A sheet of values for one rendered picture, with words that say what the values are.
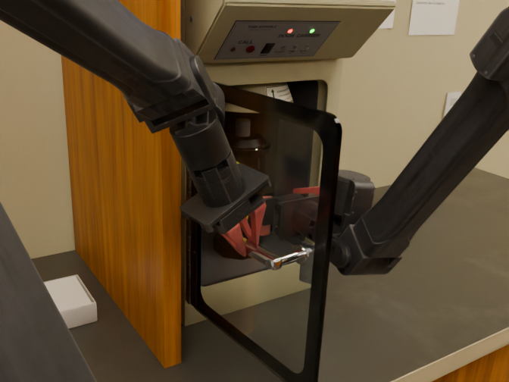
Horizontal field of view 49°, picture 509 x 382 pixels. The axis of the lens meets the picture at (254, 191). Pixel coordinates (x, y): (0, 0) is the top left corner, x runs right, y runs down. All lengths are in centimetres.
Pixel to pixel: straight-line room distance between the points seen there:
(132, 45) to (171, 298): 50
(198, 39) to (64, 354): 65
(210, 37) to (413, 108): 117
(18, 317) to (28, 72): 105
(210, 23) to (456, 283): 79
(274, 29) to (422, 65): 107
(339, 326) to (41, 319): 88
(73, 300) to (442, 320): 69
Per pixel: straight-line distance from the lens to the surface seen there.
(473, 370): 123
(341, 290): 120
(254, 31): 85
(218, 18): 80
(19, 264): 24
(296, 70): 100
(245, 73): 94
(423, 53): 188
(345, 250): 80
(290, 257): 72
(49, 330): 25
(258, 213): 70
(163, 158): 80
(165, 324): 92
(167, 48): 56
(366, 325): 110
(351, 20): 94
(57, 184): 133
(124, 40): 47
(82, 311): 107
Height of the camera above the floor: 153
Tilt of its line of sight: 20 degrees down
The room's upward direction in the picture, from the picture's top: 3 degrees clockwise
